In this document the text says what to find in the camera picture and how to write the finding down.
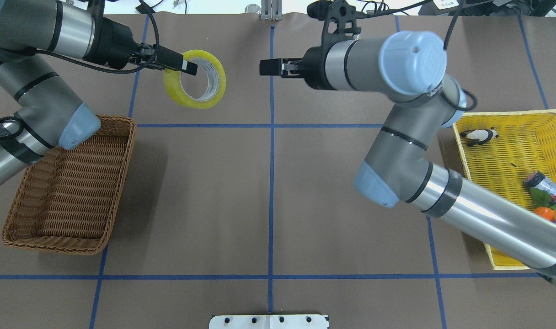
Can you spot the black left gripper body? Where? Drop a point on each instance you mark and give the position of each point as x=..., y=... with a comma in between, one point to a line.
x=109, y=47

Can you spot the brown wicker basket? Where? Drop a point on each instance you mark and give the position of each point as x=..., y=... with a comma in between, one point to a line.
x=68, y=202

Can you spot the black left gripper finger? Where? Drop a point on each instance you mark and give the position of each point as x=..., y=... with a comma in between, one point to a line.
x=164, y=58

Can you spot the toy carrot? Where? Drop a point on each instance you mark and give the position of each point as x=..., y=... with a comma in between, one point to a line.
x=544, y=206

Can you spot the aluminium frame post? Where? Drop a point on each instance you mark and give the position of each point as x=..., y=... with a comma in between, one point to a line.
x=271, y=10

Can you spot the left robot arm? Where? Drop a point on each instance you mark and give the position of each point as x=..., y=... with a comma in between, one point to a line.
x=51, y=114

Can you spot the yellow plastic basket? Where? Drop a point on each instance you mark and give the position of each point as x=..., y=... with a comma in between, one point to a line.
x=526, y=143

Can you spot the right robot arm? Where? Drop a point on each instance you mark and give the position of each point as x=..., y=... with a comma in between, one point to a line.
x=409, y=68

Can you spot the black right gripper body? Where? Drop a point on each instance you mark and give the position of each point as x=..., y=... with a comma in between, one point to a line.
x=315, y=67

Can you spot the yellow tape roll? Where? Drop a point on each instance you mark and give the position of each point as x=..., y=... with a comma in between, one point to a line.
x=202, y=91

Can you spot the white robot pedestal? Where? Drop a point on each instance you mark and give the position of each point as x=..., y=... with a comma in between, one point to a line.
x=270, y=321

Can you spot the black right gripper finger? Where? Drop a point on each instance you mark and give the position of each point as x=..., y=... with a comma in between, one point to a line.
x=281, y=67

